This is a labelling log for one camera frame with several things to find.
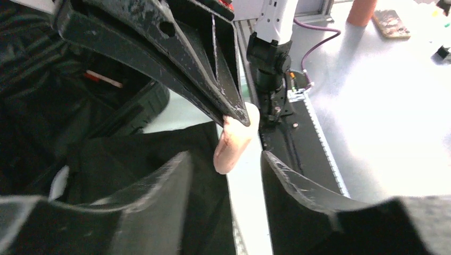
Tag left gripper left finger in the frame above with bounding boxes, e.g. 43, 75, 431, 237
1, 151, 192, 254

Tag white cylindrical tube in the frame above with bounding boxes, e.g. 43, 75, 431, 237
86, 70, 123, 88

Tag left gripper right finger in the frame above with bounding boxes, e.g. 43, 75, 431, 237
261, 151, 450, 254

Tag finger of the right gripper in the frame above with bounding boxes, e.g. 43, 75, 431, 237
53, 0, 250, 126
165, 1, 244, 106

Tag red cylindrical tube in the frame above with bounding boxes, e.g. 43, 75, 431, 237
83, 72, 100, 83

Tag round wooden brush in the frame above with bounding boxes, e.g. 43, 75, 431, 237
213, 103, 260, 175

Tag black ribbed hard-shell suitcase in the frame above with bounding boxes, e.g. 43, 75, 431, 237
1, 1, 170, 196

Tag white perforated plastic basket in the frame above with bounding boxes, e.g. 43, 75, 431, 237
47, 121, 275, 255

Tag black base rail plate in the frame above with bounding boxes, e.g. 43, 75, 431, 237
234, 20, 349, 197

